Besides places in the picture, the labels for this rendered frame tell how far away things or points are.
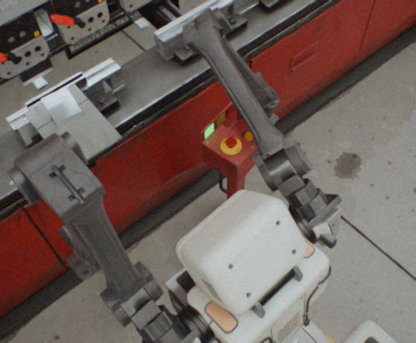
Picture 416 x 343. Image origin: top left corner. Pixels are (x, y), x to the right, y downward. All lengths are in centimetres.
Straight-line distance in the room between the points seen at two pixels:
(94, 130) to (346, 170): 148
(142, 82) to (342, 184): 123
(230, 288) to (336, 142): 190
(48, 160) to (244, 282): 42
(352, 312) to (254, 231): 149
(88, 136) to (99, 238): 77
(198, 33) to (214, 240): 47
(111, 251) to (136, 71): 108
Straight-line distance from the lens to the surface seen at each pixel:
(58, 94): 173
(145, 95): 183
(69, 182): 81
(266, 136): 119
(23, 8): 147
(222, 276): 97
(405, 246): 261
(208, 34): 121
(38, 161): 82
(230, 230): 99
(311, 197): 120
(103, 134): 160
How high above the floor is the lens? 228
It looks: 59 degrees down
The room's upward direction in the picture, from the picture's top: 3 degrees counter-clockwise
